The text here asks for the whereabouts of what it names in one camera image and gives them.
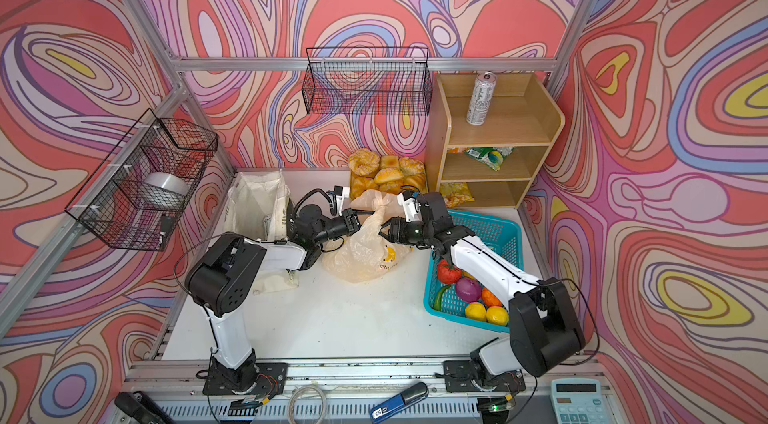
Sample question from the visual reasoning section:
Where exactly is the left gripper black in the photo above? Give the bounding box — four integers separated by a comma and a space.
309, 212, 376, 249

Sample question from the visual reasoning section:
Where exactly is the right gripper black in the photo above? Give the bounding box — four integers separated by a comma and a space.
376, 216, 434, 244

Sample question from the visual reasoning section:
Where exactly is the white canvas tote bag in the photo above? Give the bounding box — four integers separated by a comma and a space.
223, 170, 301, 295

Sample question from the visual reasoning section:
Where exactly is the translucent beige plastic bag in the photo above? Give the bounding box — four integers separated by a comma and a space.
321, 190, 413, 283

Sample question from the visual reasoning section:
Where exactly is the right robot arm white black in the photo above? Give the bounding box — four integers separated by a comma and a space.
380, 190, 586, 389

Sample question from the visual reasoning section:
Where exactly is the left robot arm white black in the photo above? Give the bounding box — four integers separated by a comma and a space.
184, 204, 361, 396

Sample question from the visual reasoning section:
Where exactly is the yellow chips bag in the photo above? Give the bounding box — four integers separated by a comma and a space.
439, 182, 475, 208

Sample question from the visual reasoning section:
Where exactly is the red toy tomato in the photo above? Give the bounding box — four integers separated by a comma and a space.
437, 260, 463, 285

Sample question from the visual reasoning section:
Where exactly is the striped croissant bread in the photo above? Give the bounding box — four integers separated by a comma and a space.
404, 173, 428, 192

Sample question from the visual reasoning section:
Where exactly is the purple toy onion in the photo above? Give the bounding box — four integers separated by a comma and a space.
454, 277, 483, 303

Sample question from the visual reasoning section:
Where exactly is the teal plastic basket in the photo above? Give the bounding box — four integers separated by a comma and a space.
423, 210, 524, 334

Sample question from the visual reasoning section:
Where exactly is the oval bread bun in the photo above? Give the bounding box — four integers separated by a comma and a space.
374, 167, 404, 185

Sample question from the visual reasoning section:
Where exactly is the sugared bread roll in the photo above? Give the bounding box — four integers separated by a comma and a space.
348, 148, 381, 177

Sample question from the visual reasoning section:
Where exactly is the orange toy pumpkin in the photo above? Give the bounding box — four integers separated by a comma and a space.
481, 288, 503, 307

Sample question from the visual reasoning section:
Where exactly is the yellow toy lemon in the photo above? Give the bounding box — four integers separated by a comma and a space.
486, 306, 509, 327
464, 302, 487, 322

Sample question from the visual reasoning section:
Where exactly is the wooden shelf unit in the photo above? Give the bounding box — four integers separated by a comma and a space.
424, 74, 565, 208

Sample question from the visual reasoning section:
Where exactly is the green snack packet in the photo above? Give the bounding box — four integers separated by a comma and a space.
464, 146, 514, 171

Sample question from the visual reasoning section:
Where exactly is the yellow toy lemon right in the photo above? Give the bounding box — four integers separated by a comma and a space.
486, 306, 509, 327

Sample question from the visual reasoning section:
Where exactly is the silver pink drink can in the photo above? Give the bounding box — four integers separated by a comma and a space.
466, 72, 497, 126

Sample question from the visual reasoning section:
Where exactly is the silver tape roll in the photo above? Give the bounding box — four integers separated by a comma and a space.
139, 172, 190, 210

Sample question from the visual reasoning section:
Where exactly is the blue black handheld tool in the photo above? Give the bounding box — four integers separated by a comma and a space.
369, 382, 429, 424

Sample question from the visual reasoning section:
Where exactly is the white calculator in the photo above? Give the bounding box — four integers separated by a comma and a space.
550, 378, 613, 424

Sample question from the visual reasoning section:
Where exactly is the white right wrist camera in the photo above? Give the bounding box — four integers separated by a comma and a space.
397, 189, 422, 222

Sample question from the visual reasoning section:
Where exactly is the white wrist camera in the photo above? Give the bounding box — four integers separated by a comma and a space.
331, 185, 350, 216
397, 189, 422, 222

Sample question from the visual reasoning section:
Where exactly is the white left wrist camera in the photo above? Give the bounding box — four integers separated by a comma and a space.
331, 185, 350, 216

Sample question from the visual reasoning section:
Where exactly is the striped ring bread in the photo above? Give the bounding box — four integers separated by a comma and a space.
350, 176, 378, 200

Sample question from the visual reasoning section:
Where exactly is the black wire basket back wall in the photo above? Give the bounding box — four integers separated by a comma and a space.
301, 46, 432, 116

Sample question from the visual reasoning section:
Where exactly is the black wire basket wall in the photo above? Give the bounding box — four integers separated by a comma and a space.
65, 110, 219, 251
301, 46, 432, 116

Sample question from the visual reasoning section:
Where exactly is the coiled white cable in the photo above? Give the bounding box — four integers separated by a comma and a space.
287, 383, 329, 424

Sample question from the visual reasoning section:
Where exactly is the black wire basket left wall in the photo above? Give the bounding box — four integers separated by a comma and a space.
65, 110, 219, 251

